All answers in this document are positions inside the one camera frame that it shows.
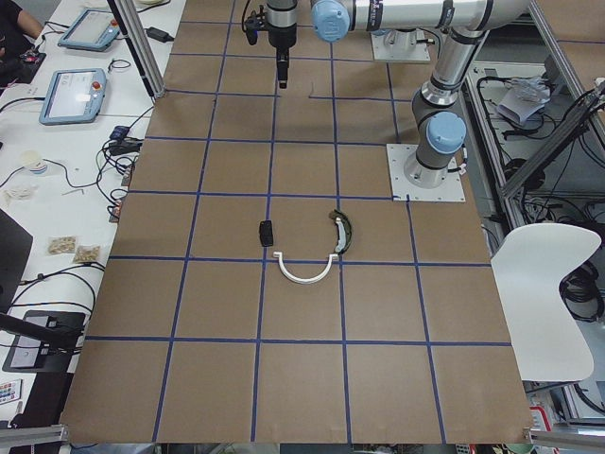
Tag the white plastic chair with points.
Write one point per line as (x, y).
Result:
(528, 269)

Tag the blue teach pendant far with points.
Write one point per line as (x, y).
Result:
(94, 30)

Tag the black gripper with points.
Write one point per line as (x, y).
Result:
(280, 39)

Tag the green and white curved part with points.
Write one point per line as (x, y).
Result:
(344, 231)

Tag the white curved plastic bracket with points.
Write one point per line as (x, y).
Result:
(305, 274)

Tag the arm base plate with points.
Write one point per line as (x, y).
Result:
(391, 45)
(410, 181)

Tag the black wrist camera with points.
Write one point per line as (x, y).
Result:
(253, 25)

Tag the blue teach pendant near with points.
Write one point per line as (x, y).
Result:
(74, 97)

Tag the black rectangular block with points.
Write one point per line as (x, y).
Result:
(266, 233)

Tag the aluminium frame post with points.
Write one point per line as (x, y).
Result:
(133, 31)

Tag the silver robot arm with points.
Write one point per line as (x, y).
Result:
(442, 132)

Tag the black power adapter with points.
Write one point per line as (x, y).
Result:
(159, 35)

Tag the blue teach pendant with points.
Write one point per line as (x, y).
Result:
(74, 97)
(94, 30)

